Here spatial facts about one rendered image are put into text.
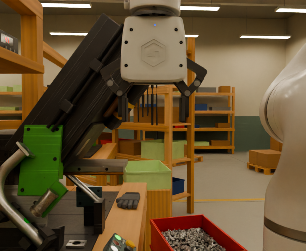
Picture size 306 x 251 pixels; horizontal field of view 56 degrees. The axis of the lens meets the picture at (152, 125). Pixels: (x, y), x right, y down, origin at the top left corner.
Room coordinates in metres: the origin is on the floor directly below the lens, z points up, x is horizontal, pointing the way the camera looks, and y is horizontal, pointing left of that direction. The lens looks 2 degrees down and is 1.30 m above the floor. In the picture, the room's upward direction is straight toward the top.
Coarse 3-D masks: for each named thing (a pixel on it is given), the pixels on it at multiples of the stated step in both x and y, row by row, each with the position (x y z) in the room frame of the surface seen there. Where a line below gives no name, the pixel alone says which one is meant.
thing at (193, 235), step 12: (180, 216) 1.08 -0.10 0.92; (192, 216) 1.08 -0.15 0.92; (204, 216) 1.08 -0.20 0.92; (156, 228) 0.96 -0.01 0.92; (168, 228) 1.06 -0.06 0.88; (180, 228) 1.07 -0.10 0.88; (192, 228) 1.06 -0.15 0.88; (204, 228) 1.07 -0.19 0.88; (216, 228) 0.98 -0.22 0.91; (156, 240) 0.97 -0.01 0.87; (168, 240) 0.96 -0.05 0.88; (180, 240) 0.96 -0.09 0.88; (192, 240) 0.94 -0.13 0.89; (204, 240) 0.98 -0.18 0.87; (216, 240) 0.97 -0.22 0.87; (228, 240) 0.90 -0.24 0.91
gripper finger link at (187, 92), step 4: (176, 84) 0.45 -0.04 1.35; (180, 84) 0.45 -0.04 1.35; (184, 84) 0.45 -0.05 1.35; (180, 88) 0.45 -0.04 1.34; (184, 88) 0.45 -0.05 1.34; (188, 88) 0.45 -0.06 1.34; (180, 92) 0.47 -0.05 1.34; (184, 92) 0.45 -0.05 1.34; (188, 92) 0.45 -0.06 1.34; (188, 96) 0.45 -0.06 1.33
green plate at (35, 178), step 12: (24, 132) 0.87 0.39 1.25; (36, 132) 0.87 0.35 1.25; (48, 132) 0.87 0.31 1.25; (60, 132) 0.87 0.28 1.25; (36, 144) 0.86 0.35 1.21; (48, 144) 0.86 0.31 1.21; (60, 144) 0.86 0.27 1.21; (36, 156) 0.85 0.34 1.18; (48, 156) 0.85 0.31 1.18; (60, 156) 0.86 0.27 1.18; (24, 168) 0.84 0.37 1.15; (36, 168) 0.84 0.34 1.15; (48, 168) 0.84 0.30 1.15; (60, 168) 0.89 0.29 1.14; (24, 180) 0.83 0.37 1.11; (36, 180) 0.83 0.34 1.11; (48, 180) 0.83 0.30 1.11; (24, 192) 0.82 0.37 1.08; (36, 192) 0.82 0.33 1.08
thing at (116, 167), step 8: (80, 160) 1.08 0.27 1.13; (88, 160) 1.08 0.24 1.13; (96, 160) 1.08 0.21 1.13; (104, 160) 1.08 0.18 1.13; (112, 160) 1.08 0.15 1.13; (120, 160) 1.08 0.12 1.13; (64, 168) 0.96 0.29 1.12; (72, 168) 0.96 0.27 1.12; (80, 168) 0.96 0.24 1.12; (88, 168) 0.96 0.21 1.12; (96, 168) 0.96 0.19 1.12; (104, 168) 0.96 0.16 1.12; (112, 168) 0.96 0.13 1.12; (120, 168) 0.96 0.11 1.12
